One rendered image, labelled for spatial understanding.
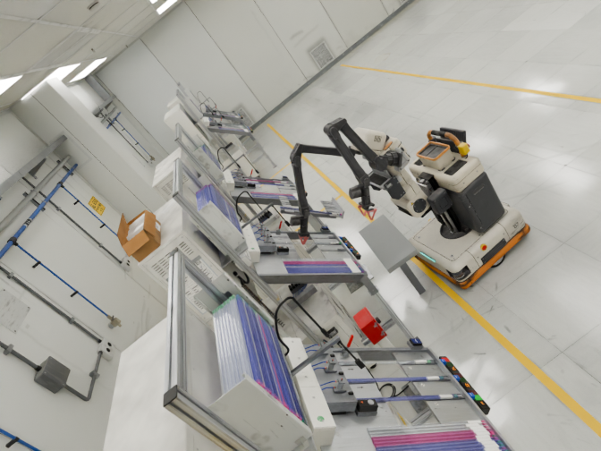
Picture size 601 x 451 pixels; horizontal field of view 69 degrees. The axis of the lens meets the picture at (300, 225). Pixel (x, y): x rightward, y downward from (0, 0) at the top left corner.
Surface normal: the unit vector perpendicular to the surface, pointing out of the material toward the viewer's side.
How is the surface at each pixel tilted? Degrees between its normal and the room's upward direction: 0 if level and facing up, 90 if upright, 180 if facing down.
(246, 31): 90
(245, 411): 90
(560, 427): 0
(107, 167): 90
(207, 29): 90
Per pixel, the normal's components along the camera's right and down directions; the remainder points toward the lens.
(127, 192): 0.25, 0.37
